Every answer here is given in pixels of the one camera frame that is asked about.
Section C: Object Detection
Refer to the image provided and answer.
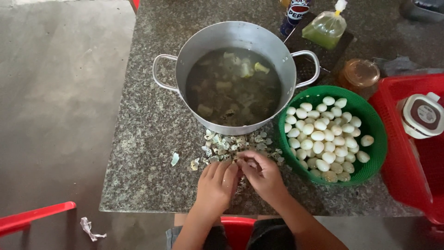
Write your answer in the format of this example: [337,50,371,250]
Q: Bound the person's right hand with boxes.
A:
[236,150,289,206]

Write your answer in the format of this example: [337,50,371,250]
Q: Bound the person's left hand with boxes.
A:
[196,160,241,216]

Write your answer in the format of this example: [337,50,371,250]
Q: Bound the pile of quail egg shells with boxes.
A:
[171,129,286,171]

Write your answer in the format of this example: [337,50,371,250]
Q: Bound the red plastic stool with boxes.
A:
[220,217,257,250]

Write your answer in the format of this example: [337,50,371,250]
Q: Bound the person's dark shorts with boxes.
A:
[166,218,297,250]

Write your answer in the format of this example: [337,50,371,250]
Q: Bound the heap of peeled quail eggs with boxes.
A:
[284,96,375,183]

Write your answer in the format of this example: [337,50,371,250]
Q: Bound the large aluminium pot with water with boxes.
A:
[153,21,321,136]

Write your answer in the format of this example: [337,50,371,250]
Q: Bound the green plastic basket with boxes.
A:
[277,85,388,186]

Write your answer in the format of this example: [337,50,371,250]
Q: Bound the amber jar with clear lid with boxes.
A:
[338,58,381,99]

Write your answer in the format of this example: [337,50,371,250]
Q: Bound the plastic bag of green liquid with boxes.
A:
[302,0,348,50]

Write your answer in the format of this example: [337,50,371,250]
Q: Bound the dark cola bottle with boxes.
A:
[279,0,313,38]

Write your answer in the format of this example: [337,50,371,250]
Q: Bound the red plastic basket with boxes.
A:
[368,73,444,224]

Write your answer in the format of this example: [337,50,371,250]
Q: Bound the crumpled white paper scrap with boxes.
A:
[80,217,107,242]

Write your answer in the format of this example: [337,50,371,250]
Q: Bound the grey cloth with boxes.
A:
[374,56,444,78]

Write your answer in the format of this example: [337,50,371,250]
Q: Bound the white jar with brown label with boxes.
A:
[397,92,444,140]

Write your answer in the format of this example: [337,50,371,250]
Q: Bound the red plastic chair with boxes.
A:
[0,201,77,238]

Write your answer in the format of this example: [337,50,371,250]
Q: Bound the dark container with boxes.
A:
[399,0,444,24]

